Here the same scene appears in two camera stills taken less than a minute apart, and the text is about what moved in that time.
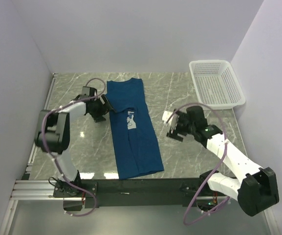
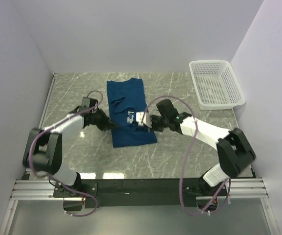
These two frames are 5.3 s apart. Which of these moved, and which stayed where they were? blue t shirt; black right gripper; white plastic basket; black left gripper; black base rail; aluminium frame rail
Moved: black right gripper; blue t shirt; black left gripper
Stayed: aluminium frame rail; white plastic basket; black base rail
